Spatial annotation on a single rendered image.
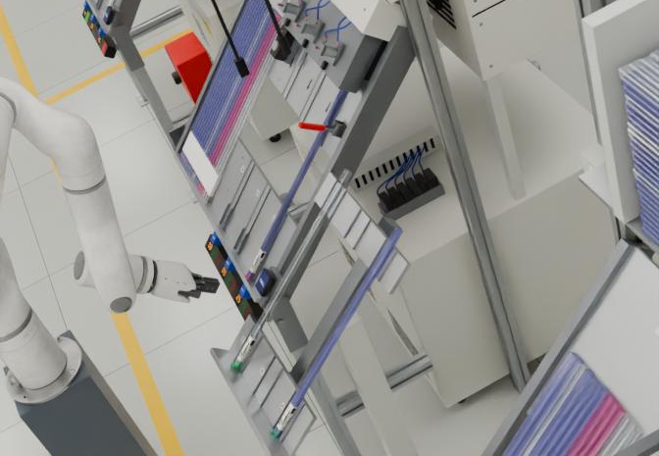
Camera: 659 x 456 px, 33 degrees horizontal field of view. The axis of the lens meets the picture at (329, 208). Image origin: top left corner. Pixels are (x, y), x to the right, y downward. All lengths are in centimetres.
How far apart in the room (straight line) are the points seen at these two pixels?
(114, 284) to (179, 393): 116
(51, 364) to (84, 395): 11
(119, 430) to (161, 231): 136
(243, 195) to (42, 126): 68
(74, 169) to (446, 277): 97
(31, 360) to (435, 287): 96
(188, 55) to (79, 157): 116
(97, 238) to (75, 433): 60
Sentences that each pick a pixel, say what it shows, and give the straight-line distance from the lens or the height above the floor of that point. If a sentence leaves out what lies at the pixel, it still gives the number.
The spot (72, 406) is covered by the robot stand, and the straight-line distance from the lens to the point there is 265.
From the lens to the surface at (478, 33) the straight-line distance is 235.
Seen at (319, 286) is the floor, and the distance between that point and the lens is 352.
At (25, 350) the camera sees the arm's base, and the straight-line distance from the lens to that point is 255.
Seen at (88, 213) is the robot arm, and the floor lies 114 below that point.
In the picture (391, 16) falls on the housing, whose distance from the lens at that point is 225.
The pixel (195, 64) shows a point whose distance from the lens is 328.
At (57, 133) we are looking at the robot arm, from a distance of 216.
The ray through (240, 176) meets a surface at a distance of 271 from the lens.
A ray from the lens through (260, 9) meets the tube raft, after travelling 279.
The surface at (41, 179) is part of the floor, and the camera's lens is 453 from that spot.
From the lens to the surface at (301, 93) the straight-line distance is 254.
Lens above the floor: 246
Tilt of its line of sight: 41 degrees down
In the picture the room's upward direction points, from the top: 22 degrees counter-clockwise
